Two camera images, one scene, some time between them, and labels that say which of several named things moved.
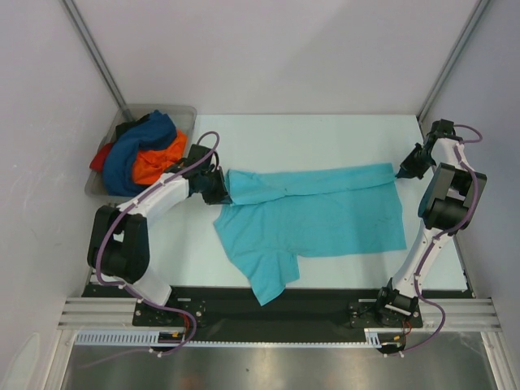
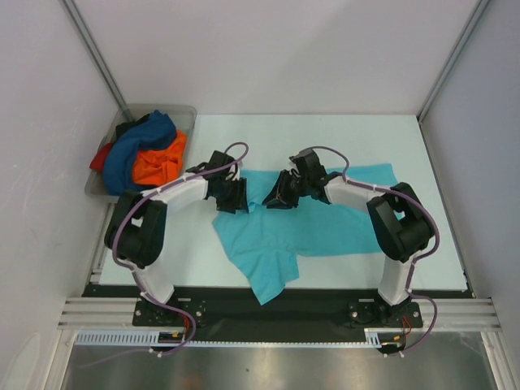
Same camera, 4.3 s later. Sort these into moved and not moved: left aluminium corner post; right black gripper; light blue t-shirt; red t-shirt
Moved: right black gripper
Not moved: left aluminium corner post; red t-shirt; light blue t-shirt
